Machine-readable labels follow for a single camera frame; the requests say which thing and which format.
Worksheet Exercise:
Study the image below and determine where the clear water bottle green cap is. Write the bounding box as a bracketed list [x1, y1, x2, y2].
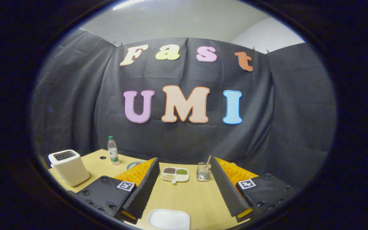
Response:
[107, 136, 120, 165]

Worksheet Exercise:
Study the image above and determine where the white divided bean dish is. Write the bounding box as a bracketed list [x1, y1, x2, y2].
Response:
[161, 167, 190, 184]

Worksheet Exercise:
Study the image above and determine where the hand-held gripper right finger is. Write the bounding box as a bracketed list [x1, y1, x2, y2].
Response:
[210, 156, 299, 223]

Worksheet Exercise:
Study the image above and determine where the white plate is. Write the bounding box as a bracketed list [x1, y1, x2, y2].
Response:
[147, 209, 191, 230]

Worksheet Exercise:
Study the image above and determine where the clear square glass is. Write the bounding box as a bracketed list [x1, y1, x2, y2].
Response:
[197, 162, 212, 182]

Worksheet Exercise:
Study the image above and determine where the white toaster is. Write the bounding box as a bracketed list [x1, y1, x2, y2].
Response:
[48, 149, 90, 187]

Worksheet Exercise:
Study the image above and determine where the pale green oval plate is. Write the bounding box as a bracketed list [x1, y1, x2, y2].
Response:
[126, 161, 147, 171]

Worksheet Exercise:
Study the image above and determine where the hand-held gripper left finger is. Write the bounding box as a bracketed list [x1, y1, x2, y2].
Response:
[75, 157, 160, 224]

